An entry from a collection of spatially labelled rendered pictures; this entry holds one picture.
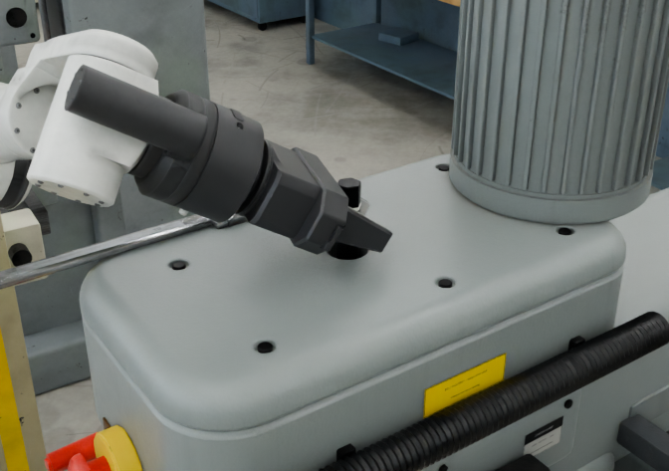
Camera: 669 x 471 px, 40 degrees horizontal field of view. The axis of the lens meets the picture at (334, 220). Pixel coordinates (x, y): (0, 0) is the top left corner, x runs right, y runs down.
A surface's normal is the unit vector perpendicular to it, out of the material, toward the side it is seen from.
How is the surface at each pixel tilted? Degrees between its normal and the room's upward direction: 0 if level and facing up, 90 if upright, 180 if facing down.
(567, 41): 90
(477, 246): 0
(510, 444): 90
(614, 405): 90
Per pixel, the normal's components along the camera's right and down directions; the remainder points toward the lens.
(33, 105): 0.69, 0.04
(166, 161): -0.36, 0.07
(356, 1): -0.83, 0.26
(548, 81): -0.33, 0.44
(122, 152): 0.51, -0.04
